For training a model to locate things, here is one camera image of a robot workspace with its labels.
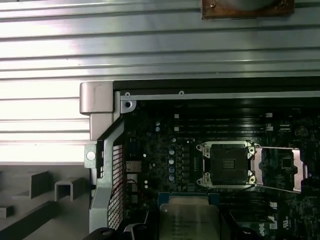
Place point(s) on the black RAM slot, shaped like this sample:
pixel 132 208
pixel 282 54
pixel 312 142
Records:
pixel 212 125
pixel 250 207
pixel 247 202
pixel 252 212
pixel 212 116
pixel 212 120
pixel 212 130
pixel 247 197

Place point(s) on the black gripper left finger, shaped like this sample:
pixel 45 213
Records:
pixel 145 232

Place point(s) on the metal socket cover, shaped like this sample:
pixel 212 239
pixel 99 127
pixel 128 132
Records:
pixel 298 172

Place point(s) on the black open PC case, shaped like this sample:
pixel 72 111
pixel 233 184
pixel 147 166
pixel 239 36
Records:
pixel 105 160

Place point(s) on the green motherboard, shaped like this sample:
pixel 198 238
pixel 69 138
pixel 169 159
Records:
pixel 155 140

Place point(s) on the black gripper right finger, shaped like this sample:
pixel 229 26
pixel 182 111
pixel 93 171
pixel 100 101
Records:
pixel 235 230

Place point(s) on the brown square base plate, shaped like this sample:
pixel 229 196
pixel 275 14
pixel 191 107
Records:
pixel 217 11

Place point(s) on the grey parts rack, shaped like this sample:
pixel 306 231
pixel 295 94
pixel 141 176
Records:
pixel 63 186

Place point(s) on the CPU socket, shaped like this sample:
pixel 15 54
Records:
pixel 217 172

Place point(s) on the CPU with silver top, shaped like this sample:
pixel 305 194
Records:
pixel 190 217

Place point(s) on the thin metal locking lever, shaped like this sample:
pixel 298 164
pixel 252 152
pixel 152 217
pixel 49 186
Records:
pixel 275 189

